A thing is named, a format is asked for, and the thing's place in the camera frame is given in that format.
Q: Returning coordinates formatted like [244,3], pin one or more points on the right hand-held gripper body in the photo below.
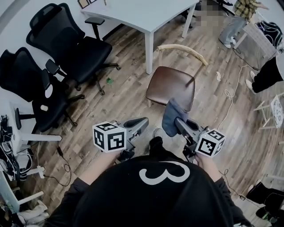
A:
[209,144]

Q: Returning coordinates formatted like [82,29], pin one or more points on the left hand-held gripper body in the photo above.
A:
[109,138]

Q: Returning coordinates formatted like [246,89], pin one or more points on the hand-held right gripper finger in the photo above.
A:
[183,126]

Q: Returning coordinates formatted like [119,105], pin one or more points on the blue-grey wiping cloth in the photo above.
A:
[170,119]

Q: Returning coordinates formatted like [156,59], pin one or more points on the wooden chair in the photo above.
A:
[168,84]

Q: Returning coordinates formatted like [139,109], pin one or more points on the person's left forearm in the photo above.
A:
[97,168]

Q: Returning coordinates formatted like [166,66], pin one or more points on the person's right forearm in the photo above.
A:
[208,170]

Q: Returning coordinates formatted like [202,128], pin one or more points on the black office chair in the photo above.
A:
[20,73]
[88,57]

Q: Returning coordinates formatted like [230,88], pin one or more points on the person's black trousers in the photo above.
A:
[157,148]

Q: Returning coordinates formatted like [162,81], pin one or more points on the green scrap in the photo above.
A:
[109,81]

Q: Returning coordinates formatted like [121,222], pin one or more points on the white paper scrap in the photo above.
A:
[218,76]

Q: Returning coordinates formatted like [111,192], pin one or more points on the white stool patterned top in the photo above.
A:
[277,110]

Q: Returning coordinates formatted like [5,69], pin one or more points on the person's black shirt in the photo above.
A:
[155,199]

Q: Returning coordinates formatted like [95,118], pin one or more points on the white table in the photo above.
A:
[137,13]

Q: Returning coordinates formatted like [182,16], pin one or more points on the checked-cloth table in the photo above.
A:
[257,42]

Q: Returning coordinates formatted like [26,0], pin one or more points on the black backpack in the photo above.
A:
[270,31]

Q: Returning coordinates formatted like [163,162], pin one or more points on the white desk frame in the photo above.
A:
[40,138]

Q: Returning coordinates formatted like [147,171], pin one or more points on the brown picture frame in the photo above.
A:
[83,3]

